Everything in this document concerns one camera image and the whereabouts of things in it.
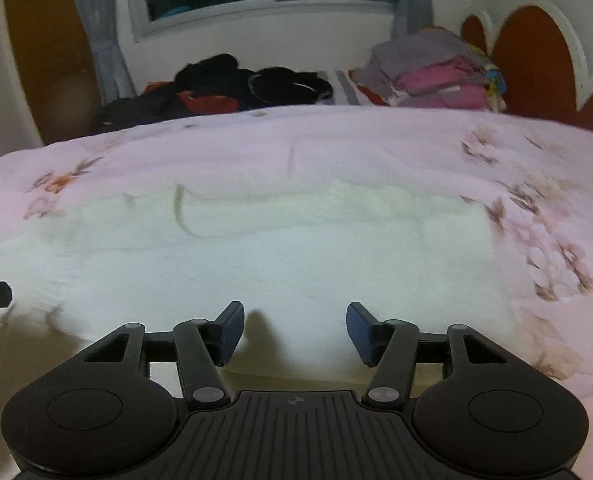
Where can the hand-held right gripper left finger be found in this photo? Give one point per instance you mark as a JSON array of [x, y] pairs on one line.
[[231, 331]]

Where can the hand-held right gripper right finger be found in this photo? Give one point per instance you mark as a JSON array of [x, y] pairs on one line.
[[359, 331]]

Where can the white small garment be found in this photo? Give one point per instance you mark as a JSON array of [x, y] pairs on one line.
[[286, 260]]

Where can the pile of black clothes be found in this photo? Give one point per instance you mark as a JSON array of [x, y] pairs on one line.
[[236, 82]]

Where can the stack of folded clothes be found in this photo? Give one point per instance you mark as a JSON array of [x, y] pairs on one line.
[[436, 72]]

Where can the pink floral blanket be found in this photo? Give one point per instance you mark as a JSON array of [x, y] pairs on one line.
[[326, 145]]

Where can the red cloth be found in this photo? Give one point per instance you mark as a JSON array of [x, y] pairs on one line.
[[211, 102]]

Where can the grey striped cloth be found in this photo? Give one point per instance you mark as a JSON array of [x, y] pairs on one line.
[[349, 90]]

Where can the brown wooden door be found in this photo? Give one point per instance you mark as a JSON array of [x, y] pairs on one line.
[[51, 55]]

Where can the red and white headboard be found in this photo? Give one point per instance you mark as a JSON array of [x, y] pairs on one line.
[[531, 55]]

